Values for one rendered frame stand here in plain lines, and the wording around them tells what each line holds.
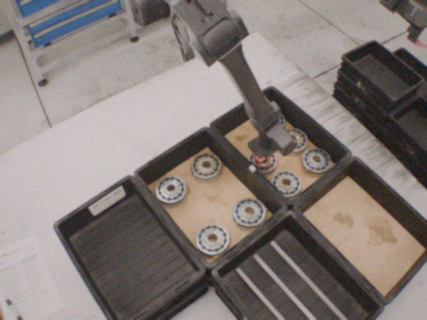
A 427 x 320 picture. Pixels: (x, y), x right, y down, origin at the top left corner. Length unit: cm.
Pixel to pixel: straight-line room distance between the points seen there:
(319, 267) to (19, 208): 113
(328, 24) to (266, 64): 163
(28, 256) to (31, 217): 16
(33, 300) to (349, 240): 108
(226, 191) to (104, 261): 45
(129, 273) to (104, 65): 213
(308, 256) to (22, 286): 98
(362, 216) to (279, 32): 219
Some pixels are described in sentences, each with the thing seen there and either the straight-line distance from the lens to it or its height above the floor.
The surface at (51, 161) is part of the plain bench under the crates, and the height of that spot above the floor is 70.
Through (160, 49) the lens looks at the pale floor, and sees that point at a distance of 306.
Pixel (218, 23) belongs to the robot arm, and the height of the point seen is 149.
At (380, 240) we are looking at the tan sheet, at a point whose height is 83.
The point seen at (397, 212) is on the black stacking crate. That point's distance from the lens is 128.
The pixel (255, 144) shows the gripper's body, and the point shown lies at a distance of 118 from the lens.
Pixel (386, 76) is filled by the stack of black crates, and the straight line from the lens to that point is 227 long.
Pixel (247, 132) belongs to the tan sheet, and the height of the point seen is 83.
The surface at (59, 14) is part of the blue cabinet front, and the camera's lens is 285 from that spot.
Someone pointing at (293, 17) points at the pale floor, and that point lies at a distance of 339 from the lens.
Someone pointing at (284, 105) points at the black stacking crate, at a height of 90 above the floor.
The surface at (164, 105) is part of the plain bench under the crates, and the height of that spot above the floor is 70.
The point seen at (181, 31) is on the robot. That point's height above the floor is 74.
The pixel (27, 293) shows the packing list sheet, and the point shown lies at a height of 70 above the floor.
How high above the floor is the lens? 192
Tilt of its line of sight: 56 degrees down
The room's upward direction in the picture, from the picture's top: 4 degrees counter-clockwise
